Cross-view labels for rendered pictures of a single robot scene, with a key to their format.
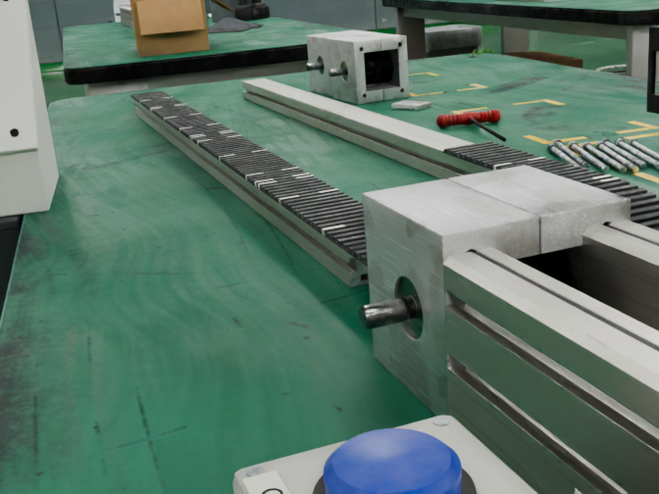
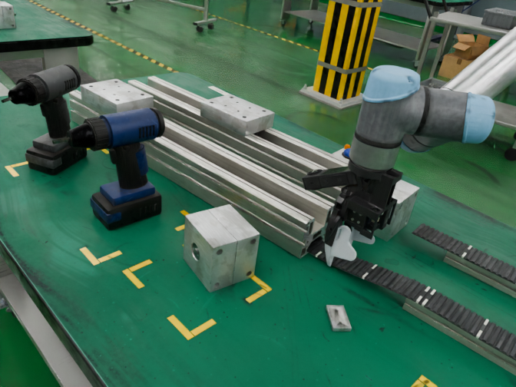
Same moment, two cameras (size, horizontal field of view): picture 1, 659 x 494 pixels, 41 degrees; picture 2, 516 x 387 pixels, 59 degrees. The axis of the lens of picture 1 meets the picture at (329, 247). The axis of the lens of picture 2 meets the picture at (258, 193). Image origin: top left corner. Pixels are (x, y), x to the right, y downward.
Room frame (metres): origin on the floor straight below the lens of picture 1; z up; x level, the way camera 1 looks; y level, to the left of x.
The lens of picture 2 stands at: (0.98, -0.78, 1.32)
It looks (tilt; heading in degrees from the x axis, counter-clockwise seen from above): 31 degrees down; 146
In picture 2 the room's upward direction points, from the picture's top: 8 degrees clockwise
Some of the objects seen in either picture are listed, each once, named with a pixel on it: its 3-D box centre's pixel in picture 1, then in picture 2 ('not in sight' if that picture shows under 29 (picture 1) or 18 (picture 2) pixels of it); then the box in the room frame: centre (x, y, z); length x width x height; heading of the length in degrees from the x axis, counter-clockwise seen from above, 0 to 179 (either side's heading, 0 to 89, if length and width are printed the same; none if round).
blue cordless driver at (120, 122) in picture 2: not in sight; (111, 170); (0.21, -0.60, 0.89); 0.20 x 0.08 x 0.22; 102
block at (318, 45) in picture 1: (336, 63); not in sight; (1.52, -0.04, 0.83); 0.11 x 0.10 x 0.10; 111
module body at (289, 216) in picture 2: not in sight; (180, 154); (0.06, -0.41, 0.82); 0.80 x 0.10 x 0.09; 19
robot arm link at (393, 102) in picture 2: not in sight; (388, 105); (0.51, -0.25, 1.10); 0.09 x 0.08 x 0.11; 55
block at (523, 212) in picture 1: (470, 289); (387, 203); (0.42, -0.07, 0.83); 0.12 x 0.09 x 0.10; 109
